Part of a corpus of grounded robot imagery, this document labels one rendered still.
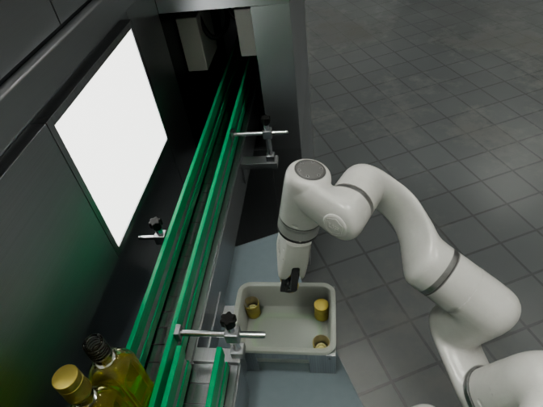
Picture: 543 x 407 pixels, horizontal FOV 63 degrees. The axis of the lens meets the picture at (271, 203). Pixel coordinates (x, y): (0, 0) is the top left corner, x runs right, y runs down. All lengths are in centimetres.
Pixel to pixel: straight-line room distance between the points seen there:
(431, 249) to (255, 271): 60
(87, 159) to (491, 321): 74
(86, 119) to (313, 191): 47
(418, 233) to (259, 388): 50
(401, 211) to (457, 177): 191
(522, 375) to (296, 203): 39
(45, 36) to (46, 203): 29
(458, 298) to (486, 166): 209
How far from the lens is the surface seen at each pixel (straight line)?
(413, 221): 74
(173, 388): 83
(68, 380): 65
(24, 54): 85
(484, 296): 71
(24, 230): 76
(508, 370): 72
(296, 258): 78
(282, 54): 138
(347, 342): 191
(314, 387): 101
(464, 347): 79
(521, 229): 244
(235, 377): 89
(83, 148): 90
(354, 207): 65
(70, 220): 85
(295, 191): 68
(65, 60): 90
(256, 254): 122
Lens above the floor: 167
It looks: 43 degrees down
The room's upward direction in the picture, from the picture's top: 9 degrees counter-clockwise
